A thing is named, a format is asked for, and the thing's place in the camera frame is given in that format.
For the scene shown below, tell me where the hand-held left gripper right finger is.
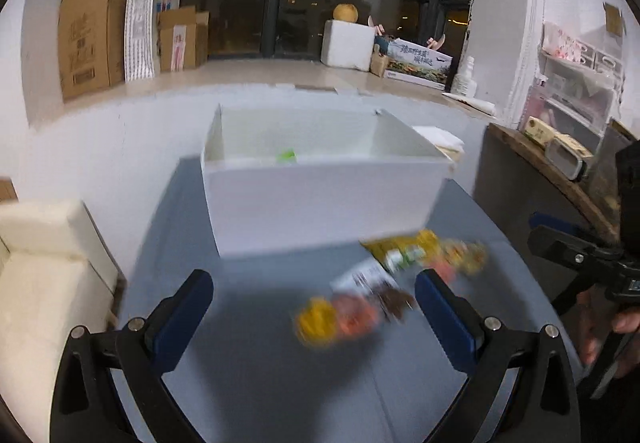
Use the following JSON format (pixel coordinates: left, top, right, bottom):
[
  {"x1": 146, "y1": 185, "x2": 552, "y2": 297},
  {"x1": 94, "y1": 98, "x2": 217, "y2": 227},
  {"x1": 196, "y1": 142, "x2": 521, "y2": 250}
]
[{"x1": 415, "y1": 268, "x2": 583, "y2": 443}]

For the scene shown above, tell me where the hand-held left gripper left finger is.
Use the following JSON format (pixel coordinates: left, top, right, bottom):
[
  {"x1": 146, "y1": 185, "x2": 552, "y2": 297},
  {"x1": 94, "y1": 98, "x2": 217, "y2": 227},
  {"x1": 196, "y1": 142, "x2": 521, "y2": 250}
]
[{"x1": 50, "y1": 269, "x2": 215, "y2": 443}]

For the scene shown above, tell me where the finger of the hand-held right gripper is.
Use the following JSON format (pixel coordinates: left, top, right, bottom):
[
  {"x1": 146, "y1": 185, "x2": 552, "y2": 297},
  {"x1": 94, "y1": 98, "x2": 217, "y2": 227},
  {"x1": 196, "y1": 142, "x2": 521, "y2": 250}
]
[
  {"x1": 551, "y1": 268, "x2": 626, "y2": 316},
  {"x1": 529, "y1": 212, "x2": 623, "y2": 269}
]

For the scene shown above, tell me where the orange small packet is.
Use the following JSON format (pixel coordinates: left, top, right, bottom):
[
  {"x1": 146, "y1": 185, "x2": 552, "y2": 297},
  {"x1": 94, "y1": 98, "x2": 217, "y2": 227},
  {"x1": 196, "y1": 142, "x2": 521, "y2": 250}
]
[{"x1": 430, "y1": 258, "x2": 457, "y2": 284}]

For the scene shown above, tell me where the yellow jelly cup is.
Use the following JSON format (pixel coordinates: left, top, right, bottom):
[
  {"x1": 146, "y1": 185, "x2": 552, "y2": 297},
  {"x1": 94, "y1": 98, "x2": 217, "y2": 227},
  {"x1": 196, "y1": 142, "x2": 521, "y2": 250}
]
[{"x1": 447, "y1": 239, "x2": 488, "y2": 276}]

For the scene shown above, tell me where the yellow snack packet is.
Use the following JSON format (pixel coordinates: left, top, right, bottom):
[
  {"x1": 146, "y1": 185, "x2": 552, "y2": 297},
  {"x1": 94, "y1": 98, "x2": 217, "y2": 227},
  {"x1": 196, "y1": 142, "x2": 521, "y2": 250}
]
[{"x1": 362, "y1": 229, "x2": 443, "y2": 274}]

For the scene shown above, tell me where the brown orange snack packet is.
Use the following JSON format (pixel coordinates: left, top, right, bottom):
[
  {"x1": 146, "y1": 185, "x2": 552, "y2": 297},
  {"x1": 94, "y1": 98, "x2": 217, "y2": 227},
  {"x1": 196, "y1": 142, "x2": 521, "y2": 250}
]
[{"x1": 294, "y1": 259, "x2": 418, "y2": 350}]

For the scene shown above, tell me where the white cardboard box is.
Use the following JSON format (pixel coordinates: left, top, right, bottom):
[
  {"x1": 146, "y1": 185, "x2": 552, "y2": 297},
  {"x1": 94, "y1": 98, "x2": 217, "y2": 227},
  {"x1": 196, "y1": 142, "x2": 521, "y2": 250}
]
[{"x1": 200, "y1": 104, "x2": 456, "y2": 258}]

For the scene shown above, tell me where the person's right hand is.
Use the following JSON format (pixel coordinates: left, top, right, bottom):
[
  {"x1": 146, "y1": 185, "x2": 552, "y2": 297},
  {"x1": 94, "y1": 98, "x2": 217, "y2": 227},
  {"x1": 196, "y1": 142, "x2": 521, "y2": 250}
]
[{"x1": 575, "y1": 290, "x2": 640, "y2": 379}]

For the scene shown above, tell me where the clear glass tank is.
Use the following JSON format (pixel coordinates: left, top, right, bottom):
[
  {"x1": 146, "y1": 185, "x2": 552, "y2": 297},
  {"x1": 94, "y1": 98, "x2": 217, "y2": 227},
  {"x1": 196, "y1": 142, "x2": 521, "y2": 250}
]
[{"x1": 587, "y1": 118, "x2": 636, "y2": 224}]

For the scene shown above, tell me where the yellow spotted pack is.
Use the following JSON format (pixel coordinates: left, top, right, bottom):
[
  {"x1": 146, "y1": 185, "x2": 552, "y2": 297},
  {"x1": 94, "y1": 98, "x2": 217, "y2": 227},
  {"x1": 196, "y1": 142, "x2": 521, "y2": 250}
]
[{"x1": 550, "y1": 133, "x2": 593, "y2": 159}]

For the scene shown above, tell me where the brown stone counter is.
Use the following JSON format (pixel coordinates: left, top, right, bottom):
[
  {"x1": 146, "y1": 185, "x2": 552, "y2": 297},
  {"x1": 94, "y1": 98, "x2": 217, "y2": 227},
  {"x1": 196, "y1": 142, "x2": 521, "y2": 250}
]
[{"x1": 487, "y1": 123, "x2": 621, "y2": 244}]

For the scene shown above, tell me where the yellow green label pack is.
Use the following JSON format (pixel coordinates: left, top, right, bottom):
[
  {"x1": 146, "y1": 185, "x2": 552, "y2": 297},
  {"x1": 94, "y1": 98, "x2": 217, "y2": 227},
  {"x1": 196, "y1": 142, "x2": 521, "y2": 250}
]
[{"x1": 520, "y1": 116, "x2": 556, "y2": 146}]

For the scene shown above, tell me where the grey blue tablecloth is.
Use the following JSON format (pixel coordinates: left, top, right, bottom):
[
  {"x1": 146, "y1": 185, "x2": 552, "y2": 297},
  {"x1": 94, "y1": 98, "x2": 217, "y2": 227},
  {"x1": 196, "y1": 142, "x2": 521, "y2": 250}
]
[{"x1": 107, "y1": 158, "x2": 566, "y2": 443}]

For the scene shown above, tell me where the clear plastic drawer unit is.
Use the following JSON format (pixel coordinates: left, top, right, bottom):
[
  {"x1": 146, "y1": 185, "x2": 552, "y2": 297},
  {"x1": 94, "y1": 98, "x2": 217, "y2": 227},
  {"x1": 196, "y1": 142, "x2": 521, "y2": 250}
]
[{"x1": 525, "y1": 20, "x2": 626, "y2": 144}]

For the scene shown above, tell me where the yellow tissue pack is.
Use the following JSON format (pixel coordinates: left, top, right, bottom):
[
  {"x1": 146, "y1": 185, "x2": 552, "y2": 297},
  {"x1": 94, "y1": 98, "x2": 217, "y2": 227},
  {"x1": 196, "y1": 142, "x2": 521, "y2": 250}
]
[{"x1": 410, "y1": 126, "x2": 466, "y2": 164}]

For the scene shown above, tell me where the cream leather sofa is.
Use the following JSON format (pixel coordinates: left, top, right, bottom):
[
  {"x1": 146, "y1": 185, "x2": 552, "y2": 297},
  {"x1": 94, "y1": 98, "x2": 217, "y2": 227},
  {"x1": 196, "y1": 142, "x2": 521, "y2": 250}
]
[{"x1": 0, "y1": 200, "x2": 126, "y2": 424}]

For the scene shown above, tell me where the rolled white paper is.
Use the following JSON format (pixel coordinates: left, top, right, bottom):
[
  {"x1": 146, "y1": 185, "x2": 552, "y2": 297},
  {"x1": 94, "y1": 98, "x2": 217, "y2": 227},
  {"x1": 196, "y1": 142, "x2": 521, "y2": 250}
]
[{"x1": 441, "y1": 92, "x2": 497, "y2": 116}]

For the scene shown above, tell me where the white spray bottle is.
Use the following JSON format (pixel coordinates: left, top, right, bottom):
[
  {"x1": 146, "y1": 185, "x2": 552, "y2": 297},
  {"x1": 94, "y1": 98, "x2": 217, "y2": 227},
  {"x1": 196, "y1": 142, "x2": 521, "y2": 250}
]
[{"x1": 451, "y1": 56, "x2": 478, "y2": 96}]

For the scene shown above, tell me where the pink floral pack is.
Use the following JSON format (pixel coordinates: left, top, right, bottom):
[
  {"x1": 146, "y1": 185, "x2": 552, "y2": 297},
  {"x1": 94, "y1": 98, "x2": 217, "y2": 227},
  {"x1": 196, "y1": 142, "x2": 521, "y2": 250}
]
[{"x1": 542, "y1": 20, "x2": 581, "y2": 59}]

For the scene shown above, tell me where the landscape printed carton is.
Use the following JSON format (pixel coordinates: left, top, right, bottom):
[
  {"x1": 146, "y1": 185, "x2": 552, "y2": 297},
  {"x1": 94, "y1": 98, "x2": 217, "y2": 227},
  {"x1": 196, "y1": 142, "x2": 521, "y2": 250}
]
[{"x1": 382, "y1": 36, "x2": 455, "y2": 91}]

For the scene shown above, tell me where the small brown cardboard box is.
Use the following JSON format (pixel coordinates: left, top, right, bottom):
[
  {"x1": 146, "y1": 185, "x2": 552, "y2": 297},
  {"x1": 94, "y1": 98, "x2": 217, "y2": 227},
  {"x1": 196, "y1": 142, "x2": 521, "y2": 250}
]
[{"x1": 157, "y1": 6, "x2": 210, "y2": 73}]

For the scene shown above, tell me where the white foam box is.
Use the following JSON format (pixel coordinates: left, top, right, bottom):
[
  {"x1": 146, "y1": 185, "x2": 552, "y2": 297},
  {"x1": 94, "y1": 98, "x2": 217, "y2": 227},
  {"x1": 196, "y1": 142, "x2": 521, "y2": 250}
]
[{"x1": 320, "y1": 19, "x2": 377, "y2": 72}]

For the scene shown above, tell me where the large brown cardboard box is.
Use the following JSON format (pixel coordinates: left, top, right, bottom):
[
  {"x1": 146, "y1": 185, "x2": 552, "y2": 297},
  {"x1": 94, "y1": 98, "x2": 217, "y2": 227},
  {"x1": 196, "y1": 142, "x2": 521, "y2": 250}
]
[{"x1": 57, "y1": 0, "x2": 130, "y2": 102}]

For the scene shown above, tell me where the dotted white paper bag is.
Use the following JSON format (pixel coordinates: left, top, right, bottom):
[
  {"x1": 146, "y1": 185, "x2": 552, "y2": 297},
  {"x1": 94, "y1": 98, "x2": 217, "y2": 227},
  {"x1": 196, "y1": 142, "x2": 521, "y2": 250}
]
[{"x1": 123, "y1": 0, "x2": 195, "y2": 83}]

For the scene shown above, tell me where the cardboard piece on wall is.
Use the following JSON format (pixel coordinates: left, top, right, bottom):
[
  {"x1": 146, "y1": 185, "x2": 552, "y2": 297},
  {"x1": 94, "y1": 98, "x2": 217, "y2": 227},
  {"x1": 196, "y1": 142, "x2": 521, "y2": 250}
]
[{"x1": 602, "y1": 2, "x2": 627, "y2": 38}]

